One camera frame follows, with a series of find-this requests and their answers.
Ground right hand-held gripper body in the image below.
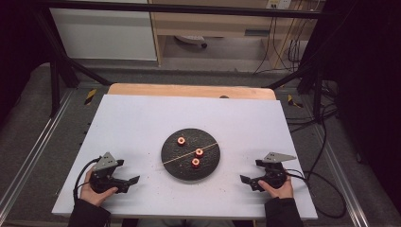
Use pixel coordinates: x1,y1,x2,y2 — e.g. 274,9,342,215
262,151,297,189

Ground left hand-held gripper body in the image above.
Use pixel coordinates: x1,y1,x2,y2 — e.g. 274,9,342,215
89,151,122,194

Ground thin wooden skewer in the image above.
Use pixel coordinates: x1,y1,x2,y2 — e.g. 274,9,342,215
163,142,219,166

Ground round black speckled plate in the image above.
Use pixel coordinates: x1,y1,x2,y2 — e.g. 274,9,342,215
161,128,221,182

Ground person's right hand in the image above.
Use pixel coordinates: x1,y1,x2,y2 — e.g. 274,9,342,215
257,174,295,200

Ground person's left hand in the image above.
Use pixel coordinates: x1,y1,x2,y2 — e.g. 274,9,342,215
79,168,119,207

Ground white board sheet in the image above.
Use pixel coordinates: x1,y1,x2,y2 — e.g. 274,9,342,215
51,94,319,220

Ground yellow black floor tape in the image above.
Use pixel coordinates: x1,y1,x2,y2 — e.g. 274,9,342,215
287,94,305,109
83,88,97,106

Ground wooden table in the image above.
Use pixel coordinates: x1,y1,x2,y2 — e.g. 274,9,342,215
107,82,277,101

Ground white cabinet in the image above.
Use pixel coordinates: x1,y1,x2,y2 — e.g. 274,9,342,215
49,8,158,61

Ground black curtain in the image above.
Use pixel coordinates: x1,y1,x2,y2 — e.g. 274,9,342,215
302,0,401,206
0,0,53,127

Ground white chair base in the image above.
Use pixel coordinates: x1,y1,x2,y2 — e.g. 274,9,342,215
174,34,208,49

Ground light wooden desk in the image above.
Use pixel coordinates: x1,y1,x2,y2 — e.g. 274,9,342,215
148,0,318,69

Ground left hand-held gripper cable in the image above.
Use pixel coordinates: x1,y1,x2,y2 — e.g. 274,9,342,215
73,157,102,202

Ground hand-held gripper cable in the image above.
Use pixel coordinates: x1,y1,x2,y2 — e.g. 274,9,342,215
73,157,102,202
285,168,347,219

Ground right hand-held gripper cable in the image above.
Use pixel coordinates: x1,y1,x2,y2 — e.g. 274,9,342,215
285,168,347,219

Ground aluminium floor rail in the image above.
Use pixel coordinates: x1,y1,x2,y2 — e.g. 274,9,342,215
310,124,371,227
0,90,74,217

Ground black floor cables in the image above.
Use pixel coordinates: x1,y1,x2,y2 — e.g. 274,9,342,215
285,79,341,190

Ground black metal frame stand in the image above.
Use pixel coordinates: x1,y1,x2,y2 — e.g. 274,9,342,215
31,9,112,118
267,61,326,125

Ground hanging black cables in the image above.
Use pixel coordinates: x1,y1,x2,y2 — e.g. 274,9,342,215
253,15,316,76

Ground white wall socket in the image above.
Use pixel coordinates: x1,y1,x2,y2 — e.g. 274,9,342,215
266,0,292,10

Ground black horizontal frame bar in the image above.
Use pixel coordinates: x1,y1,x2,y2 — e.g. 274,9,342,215
41,0,323,19

